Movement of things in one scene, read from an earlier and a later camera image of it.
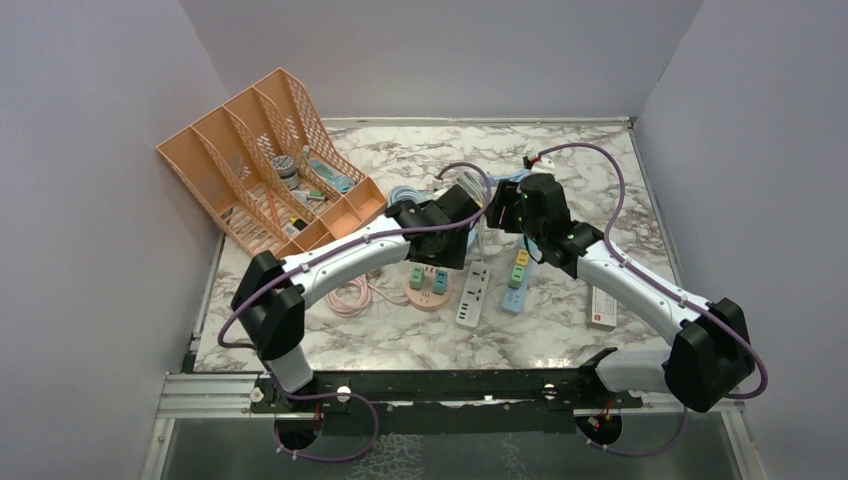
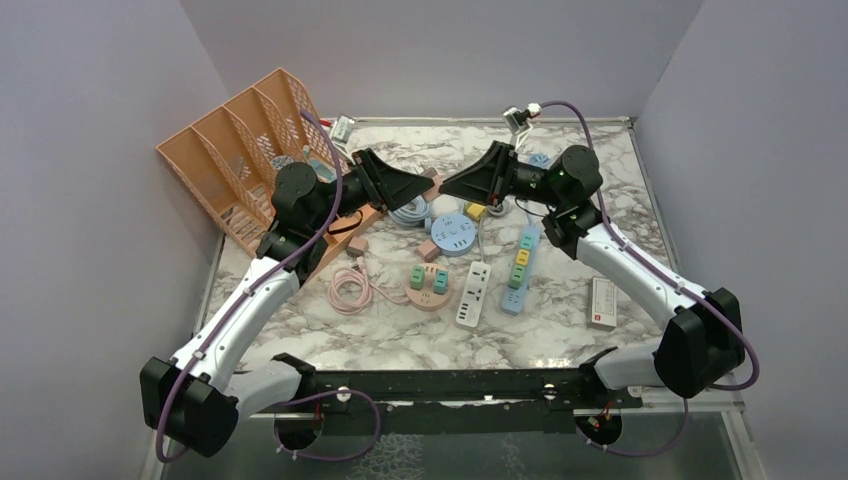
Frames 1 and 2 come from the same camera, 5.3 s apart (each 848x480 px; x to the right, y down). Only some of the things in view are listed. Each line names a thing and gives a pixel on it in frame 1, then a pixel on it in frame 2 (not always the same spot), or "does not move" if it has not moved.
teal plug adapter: (440, 282) does not move
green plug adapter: (416, 276) does not move
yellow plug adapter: (522, 257) does not move
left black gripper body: (449, 254) → (354, 192)
